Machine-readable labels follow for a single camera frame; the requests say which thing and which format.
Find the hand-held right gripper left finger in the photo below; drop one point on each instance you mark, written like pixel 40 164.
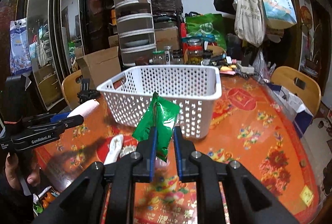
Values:
pixel 153 145

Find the pink soft packet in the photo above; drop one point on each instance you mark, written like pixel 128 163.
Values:
pixel 83 109

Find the black clamp stand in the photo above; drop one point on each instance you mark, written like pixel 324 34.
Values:
pixel 87 91

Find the blue printed tote bag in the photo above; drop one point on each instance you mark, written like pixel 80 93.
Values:
pixel 276 3

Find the clear plastic bag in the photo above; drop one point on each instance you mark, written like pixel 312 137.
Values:
pixel 262 64

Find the blue white snack bag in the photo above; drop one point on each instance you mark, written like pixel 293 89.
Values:
pixel 19 47

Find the open cardboard box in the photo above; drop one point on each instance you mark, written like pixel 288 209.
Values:
pixel 99 63

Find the beige canvas tote bag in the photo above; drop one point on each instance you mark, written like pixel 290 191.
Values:
pixel 249 16

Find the green shopping bag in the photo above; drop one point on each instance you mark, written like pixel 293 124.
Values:
pixel 207 29

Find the glass jar of green olives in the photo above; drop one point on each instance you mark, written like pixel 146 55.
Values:
pixel 195 54

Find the small glass spice jar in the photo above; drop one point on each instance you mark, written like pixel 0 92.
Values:
pixel 168 54

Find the white blue paper bag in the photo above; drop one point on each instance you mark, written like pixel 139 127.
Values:
pixel 293 107

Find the green snack packet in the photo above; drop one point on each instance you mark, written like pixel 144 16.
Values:
pixel 158 123

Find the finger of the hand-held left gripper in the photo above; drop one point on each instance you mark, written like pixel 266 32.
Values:
pixel 58 117
pixel 66 121

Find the dark mirrored wardrobe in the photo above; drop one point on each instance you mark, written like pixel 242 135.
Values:
pixel 51 32

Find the white stacked food container tower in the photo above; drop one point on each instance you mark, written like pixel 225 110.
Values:
pixel 136 24

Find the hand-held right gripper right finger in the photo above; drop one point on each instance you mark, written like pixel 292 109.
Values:
pixel 177 145

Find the white soft packet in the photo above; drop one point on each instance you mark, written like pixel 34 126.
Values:
pixel 114 148

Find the person's left hand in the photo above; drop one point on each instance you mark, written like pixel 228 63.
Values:
pixel 26 174

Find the wooden chair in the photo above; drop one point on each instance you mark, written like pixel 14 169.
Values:
pixel 74 90
pixel 298 86

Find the white perforated plastic basket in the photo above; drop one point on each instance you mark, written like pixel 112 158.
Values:
pixel 166 89

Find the brown cardboard box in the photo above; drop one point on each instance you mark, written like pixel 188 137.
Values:
pixel 167 38

